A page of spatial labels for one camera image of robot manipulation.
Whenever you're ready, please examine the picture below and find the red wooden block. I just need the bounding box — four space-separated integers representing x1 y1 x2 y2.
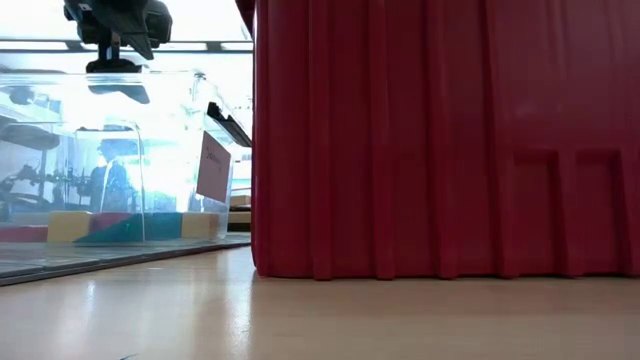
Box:
89 212 135 234
0 224 50 244

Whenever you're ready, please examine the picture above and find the person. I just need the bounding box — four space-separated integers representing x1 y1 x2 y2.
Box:
89 139 132 214

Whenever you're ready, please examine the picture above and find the red plastic bin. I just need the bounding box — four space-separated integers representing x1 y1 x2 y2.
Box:
234 0 640 281

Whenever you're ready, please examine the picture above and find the clear plastic container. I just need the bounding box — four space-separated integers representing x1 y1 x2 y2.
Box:
0 69 254 247

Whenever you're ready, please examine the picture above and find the yellow wooden block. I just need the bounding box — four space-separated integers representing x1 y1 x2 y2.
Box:
47 210 95 244
180 211 222 241

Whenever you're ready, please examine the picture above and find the grey slotted divider panel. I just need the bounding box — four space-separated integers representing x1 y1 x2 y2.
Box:
0 257 106 288

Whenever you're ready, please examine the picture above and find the blue wooden block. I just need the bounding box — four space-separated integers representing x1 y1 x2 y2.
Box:
74 212 184 246

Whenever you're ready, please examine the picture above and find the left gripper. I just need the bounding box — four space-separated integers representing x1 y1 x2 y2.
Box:
62 0 174 74

